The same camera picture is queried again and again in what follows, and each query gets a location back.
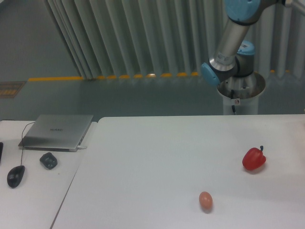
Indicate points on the black computer mouse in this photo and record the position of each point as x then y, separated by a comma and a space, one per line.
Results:
15, 176

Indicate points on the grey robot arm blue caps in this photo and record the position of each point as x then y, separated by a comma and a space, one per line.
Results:
241, 15

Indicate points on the red bell pepper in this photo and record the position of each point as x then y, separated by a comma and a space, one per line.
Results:
254, 158

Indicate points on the white pleated curtain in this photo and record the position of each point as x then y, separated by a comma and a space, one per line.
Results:
131, 38

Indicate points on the silver closed laptop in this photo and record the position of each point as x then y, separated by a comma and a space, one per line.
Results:
56, 132

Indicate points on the brown egg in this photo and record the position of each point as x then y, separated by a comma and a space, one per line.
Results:
205, 200

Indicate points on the black open earbuds case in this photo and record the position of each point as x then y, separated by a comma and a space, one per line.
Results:
49, 161

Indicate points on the black keyboard edge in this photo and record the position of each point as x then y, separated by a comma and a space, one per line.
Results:
1, 150

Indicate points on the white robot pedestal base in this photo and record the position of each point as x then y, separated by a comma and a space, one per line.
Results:
241, 94

